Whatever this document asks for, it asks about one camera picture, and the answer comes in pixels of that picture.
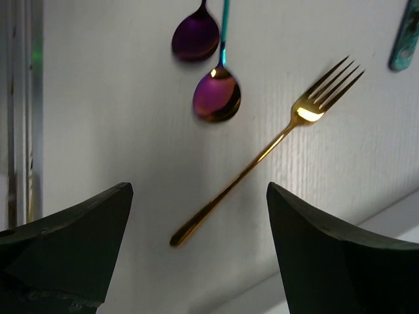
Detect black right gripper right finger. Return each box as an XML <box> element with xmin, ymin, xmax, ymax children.
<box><xmin>266</xmin><ymin>183</ymin><xmax>418</xmax><ymax>313</ymax></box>

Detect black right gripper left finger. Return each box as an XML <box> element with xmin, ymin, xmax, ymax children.
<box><xmin>1</xmin><ymin>183</ymin><xmax>134</xmax><ymax>314</ymax></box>

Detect white divided cutlery tray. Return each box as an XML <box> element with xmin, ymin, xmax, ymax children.
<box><xmin>196</xmin><ymin>189</ymin><xmax>419</xmax><ymax>314</ymax></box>

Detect gold fork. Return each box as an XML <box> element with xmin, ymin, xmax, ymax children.
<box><xmin>169</xmin><ymin>57</ymin><xmax>365</xmax><ymax>248</ymax></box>

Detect iridescent purple spoon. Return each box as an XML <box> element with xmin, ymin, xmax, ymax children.
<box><xmin>172</xmin><ymin>0</ymin><xmax>220</xmax><ymax>62</ymax></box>

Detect iridescent blue-handled spoon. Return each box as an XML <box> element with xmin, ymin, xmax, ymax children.
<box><xmin>192</xmin><ymin>0</ymin><xmax>242</xmax><ymax>123</ymax></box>

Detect green-handled steel knife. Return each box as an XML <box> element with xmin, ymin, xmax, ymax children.
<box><xmin>388</xmin><ymin>0</ymin><xmax>418</xmax><ymax>72</ymax></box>

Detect aluminium table rail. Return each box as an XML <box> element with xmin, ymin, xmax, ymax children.
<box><xmin>1</xmin><ymin>1</ymin><xmax>44</xmax><ymax>229</ymax></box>

